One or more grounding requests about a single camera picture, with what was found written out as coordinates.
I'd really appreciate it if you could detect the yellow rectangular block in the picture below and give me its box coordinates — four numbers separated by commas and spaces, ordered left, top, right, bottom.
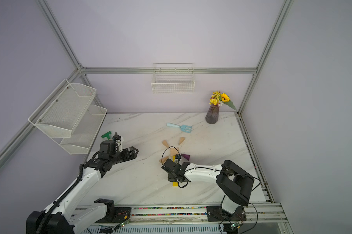
173, 156, 179, 187

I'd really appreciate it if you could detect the purple triangle block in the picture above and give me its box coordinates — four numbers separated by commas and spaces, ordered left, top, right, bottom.
181, 154, 190, 161

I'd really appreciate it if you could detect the natural wooden wedge block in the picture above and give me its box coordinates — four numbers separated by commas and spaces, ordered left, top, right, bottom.
159, 157, 169, 164

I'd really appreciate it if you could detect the natural wooden square block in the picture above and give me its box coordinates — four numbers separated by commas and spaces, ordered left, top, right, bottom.
169, 147, 180, 157

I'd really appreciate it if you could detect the natural wooden triangle block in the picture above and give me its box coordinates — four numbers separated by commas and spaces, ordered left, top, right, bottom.
162, 140, 170, 148

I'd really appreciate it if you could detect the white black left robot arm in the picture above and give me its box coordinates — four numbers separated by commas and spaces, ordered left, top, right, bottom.
26, 147, 139, 234

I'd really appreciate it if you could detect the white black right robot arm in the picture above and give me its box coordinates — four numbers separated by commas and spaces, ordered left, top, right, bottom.
162, 159, 256, 223

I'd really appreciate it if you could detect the purple ribbed glass vase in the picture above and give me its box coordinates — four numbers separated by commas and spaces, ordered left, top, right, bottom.
205, 105, 220, 124

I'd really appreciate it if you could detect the white two-tier mesh shelf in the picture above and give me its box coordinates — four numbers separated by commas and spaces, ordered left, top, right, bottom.
28, 80, 107, 155

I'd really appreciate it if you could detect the yellow artificial flower bouquet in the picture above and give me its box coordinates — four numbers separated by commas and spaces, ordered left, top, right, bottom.
209, 91, 237, 111

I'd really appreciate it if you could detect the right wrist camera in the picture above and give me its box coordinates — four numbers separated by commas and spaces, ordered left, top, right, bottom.
161, 159, 181, 176

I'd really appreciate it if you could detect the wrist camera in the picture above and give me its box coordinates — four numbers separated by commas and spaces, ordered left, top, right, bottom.
100, 132, 122, 154
161, 159, 181, 176

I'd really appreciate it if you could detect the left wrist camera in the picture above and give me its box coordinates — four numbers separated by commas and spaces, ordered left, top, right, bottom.
100, 132, 122, 154

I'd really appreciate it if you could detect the green hoe wooden handle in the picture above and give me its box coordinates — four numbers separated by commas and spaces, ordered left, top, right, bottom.
101, 131, 112, 140

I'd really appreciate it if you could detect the white wire wall basket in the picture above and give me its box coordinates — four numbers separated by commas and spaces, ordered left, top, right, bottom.
151, 63, 195, 94

